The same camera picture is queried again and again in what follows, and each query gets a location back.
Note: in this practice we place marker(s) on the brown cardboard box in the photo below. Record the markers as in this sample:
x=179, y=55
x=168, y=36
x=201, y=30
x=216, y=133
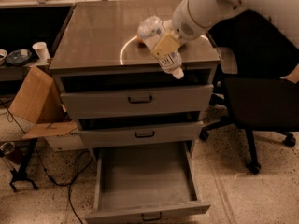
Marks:
x=38, y=101

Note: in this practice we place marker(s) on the grey side shelf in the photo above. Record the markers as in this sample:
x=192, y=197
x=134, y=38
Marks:
x=12, y=73

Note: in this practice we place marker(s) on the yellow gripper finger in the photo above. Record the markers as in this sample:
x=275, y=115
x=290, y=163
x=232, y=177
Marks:
x=166, y=45

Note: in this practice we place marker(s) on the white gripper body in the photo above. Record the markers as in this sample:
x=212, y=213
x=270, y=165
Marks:
x=183, y=22

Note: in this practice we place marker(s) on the grey bottom drawer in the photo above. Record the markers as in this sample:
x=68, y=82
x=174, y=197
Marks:
x=145, y=184

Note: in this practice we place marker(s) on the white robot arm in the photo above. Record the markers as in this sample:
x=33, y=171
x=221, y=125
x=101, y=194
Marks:
x=283, y=13

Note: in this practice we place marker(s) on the grey drawer cabinet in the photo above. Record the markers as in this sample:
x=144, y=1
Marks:
x=99, y=51

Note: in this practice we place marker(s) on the black office chair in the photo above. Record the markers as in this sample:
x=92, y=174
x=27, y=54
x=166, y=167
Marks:
x=258, y=97

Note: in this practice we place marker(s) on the brown glass jar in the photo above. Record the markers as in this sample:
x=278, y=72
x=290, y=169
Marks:
x=12, y=152

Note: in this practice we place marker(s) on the clear plastic water bottle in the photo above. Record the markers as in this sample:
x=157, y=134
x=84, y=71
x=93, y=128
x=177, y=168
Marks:
x=151, y=31

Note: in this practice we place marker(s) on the black metal stand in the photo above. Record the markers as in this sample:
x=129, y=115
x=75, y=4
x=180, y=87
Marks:
x=27, y=148

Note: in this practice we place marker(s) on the orange fruit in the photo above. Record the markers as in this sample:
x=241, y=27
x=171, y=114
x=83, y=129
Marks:
x=140, y=40

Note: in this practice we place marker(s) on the white bowl at left edge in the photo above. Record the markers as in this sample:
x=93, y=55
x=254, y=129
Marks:
x=3, y=55

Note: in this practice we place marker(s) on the dark blue plate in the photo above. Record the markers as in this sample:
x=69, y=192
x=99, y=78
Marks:
x=19, y=57

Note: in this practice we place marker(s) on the white paper cup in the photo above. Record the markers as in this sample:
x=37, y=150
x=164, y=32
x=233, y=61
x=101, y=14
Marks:
x=41, y=50

